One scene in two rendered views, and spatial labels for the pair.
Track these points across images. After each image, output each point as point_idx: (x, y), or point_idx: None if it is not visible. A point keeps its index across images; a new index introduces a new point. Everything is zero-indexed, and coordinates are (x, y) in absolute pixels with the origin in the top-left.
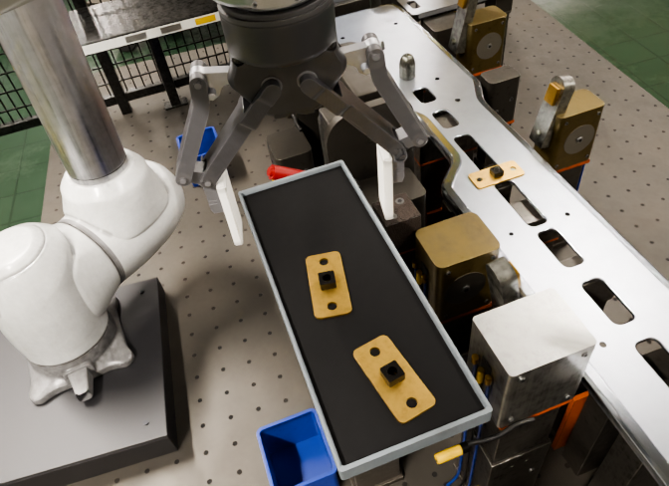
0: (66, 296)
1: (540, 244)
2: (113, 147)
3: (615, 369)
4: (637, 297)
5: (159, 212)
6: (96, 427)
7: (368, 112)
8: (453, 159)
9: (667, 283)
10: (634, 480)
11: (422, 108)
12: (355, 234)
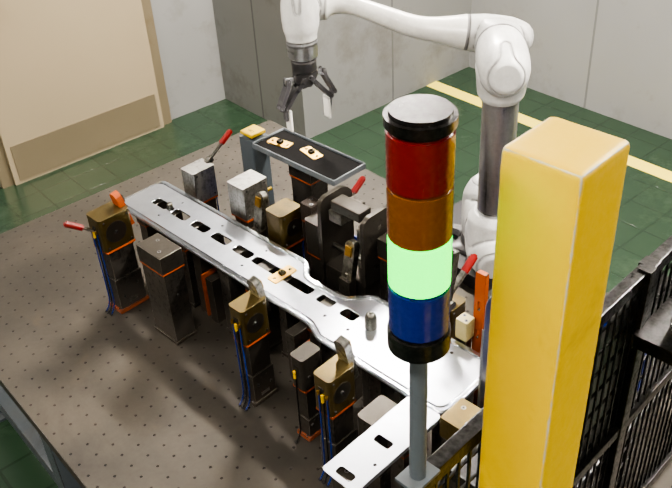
0: (462, 199)
1: (252, 250)
2: (478, 198)
3: (217, 220)
4: (209, 242)
5: (466, 240)
6: None
7: (290, 96)
8: (308, 275)
9: (197, 251)
10: None
11: (344, 304)
12: (311, 165)
